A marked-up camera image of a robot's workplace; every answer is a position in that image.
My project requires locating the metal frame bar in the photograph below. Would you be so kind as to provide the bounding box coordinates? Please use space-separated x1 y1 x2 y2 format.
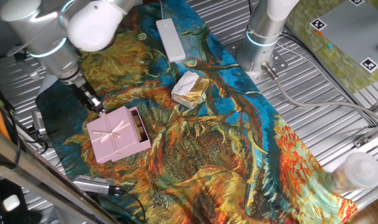
0 124 118 224

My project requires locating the black camera cable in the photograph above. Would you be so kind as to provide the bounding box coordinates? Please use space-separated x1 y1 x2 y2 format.
108 185 147 223

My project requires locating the silver vented camera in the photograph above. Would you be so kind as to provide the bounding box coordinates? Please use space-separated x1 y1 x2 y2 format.
73 175 121 196

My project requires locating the thick gray base cable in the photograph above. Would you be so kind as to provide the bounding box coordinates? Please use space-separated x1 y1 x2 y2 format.
260 61 378 124

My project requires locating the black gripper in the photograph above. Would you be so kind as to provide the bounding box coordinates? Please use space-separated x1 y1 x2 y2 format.
68 80 106 115

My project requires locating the gray marker board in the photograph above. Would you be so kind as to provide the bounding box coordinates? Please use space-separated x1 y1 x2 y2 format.
309 0 378 75

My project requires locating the white earbud case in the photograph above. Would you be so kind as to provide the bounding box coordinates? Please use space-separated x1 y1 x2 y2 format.
2 194 21 212

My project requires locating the pink ribboned casing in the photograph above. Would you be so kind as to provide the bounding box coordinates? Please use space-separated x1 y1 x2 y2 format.
85 105 147 165

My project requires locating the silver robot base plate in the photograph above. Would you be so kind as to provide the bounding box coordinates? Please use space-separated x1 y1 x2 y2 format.
228 40 289 82

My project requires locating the silver side camera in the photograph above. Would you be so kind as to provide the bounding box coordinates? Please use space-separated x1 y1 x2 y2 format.
31 110 47 138

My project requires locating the tan cardboard box insert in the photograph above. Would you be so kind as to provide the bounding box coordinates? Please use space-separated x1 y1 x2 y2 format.
131 110 148 141

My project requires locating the pink inner gift box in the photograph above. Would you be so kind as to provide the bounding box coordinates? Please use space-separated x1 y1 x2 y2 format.
127 106 152 151

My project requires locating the white power strip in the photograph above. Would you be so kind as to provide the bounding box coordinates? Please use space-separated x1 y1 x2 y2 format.
155 0 187 64

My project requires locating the black computer mouse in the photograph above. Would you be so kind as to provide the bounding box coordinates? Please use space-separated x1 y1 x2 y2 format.
20 210 43 224

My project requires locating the translucent plastic cup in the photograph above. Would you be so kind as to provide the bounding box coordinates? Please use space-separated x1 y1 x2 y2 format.
324 151 378 195

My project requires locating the sunflower painting print cloth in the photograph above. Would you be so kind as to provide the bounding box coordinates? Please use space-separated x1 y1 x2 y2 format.
35 0 359 224

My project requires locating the gold tissue pack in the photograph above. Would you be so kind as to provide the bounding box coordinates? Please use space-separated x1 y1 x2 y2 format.
170 70 210 110

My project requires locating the green patterned mat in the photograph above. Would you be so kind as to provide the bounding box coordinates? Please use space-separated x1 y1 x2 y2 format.
285 0 378 95

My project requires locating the black base cable bundle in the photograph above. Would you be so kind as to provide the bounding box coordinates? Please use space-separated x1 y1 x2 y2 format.
278 30 378 127

